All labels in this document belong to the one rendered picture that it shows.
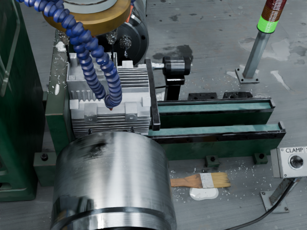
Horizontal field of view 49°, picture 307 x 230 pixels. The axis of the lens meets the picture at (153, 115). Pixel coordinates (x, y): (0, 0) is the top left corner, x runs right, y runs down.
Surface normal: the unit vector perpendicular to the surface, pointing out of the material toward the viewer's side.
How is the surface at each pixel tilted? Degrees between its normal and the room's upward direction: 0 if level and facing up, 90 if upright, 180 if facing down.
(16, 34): 27
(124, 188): 10
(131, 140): 21
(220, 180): 2
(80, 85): 90
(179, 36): 0
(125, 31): 90
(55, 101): 0
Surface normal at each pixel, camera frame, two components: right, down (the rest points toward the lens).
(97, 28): 0.33, 0.74
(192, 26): 0.07, -0.63
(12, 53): 0.50, -0.58
